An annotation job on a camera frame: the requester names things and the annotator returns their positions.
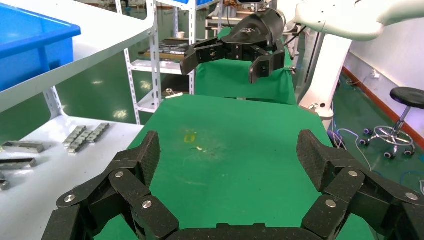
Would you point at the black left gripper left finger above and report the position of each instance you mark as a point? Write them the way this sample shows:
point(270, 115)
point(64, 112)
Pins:
point(129, 188)

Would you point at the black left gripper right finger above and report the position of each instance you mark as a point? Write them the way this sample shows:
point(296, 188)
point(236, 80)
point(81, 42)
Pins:
point(344, 185)

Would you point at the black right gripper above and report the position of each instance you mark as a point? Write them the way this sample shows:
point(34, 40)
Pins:
point(255, 31)

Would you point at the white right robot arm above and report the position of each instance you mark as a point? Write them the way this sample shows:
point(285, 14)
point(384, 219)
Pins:
point(348, 16)

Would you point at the stack of dark metal parts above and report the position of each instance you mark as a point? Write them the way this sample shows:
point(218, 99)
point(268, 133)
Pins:
point(169, 49)

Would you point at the green tablecloth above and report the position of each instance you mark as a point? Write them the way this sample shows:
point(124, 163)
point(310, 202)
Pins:
point(232, 159)
point(228, 82)

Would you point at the white paper cup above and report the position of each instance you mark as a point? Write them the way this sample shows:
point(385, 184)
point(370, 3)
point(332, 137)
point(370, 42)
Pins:
point(181, 34)

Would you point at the notched grey metal bar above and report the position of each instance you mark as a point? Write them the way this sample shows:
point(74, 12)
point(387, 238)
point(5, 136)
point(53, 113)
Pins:
point(98, 132)
point(80, 142)
point(75, 136)

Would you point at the silver tablecloth clamp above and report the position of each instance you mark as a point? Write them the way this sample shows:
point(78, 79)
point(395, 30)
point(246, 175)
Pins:
point(173, 94)

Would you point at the white slotted background rack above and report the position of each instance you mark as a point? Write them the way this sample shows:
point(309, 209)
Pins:
point(152, 66)

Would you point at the white robot body column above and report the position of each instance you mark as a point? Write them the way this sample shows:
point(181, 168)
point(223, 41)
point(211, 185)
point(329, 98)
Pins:
point(326, 76)

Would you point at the black swivel stool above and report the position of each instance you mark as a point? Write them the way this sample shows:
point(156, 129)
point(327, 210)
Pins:
point(407, 96)

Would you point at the white metal shelf rack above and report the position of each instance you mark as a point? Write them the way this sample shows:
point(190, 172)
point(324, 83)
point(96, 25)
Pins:
point(99, 33)

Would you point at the large blue plastic bin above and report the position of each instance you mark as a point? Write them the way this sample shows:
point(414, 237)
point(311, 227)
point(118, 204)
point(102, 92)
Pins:
point(30, 46)

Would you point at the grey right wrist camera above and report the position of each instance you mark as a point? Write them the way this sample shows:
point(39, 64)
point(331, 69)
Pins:
point(251, 1)

